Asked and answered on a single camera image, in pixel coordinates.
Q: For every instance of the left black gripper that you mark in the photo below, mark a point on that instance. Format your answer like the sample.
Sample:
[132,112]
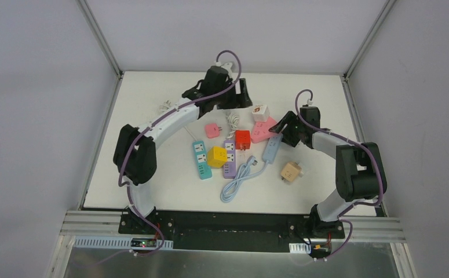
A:
[234,97]

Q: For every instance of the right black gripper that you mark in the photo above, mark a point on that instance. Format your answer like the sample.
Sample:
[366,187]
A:
[287,127]

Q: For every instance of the light blue power strip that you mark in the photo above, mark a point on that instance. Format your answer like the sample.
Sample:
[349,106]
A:
[272,148]

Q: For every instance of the white cube adapter with picture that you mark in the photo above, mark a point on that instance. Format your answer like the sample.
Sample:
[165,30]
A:
[260,113]

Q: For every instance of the pink triangular power socket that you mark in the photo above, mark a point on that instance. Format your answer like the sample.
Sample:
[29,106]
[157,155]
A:
[260,131]

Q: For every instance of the red cube adapter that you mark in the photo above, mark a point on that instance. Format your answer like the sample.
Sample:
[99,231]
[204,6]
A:
[242,139]

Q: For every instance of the small pink plug adapter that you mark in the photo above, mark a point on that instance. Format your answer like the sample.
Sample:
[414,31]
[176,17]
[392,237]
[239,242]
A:
[212,130]

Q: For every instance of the beige cube adapter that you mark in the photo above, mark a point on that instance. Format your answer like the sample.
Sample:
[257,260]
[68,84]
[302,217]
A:
[292,171]

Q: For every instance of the yellow cube adapter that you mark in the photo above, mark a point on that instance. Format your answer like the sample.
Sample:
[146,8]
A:
[217,157]

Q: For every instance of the purple power strip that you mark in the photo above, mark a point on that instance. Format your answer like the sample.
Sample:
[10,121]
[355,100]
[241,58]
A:
[229,168]

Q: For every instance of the teal power strip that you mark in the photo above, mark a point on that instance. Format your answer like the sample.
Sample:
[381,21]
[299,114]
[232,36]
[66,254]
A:
[203,168]

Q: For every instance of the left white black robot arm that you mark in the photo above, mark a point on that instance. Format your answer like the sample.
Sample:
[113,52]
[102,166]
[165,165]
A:
[135,151]

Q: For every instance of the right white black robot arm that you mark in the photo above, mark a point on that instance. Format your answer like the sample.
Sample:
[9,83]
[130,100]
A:
[359,172]

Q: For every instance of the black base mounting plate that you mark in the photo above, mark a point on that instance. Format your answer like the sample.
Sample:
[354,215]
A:
[248,232]

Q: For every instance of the aluminium frame rail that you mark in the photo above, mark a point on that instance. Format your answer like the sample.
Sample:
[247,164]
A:
[178,223]

